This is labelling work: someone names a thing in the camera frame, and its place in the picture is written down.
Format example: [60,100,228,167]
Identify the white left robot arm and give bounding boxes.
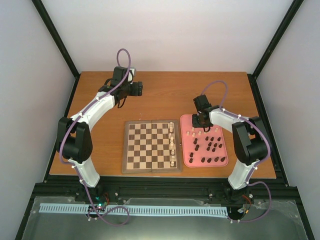
[56,66,143,202]

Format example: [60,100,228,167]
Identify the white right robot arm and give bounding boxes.
[192,91,271,190]

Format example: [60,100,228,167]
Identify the pink plastic tray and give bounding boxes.
[180,114,229,168]

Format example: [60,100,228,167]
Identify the wooden chessboard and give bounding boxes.
[122,119,183,174]

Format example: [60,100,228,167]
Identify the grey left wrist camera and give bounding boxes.
[127,67,136,84]

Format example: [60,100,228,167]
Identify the black aluminium frame rail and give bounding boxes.
[31,175,300,202]

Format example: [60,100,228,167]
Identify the left black frame post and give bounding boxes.
[31,0,81,80]

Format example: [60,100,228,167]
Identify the black frame post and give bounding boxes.
[251,0,305,78]
[31,0,81,80]

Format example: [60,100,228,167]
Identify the right black frame post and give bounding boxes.
[251,0,305,78]

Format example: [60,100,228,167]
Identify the light blue cable duct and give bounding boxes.
[38,203,228,218]

